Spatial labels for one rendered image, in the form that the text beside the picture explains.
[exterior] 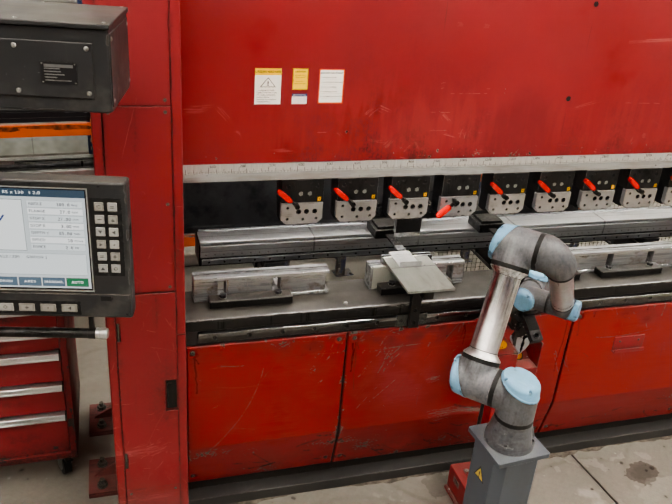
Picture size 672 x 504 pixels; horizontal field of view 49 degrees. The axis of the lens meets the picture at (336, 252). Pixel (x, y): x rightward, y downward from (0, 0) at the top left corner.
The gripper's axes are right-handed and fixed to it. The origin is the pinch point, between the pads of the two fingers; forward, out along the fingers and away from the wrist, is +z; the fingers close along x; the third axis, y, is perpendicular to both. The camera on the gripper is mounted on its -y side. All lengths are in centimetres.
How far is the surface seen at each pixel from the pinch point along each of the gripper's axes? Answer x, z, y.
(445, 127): 29, -75, 36
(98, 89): 143, -110, -24
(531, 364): -3.4, 2.5, -4.5
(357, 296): 57, -12, 27
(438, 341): 24.1, 6.2, 18.3
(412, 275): 40, -25, 19
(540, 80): -5, -92, 38
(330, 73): 72, -94, 38
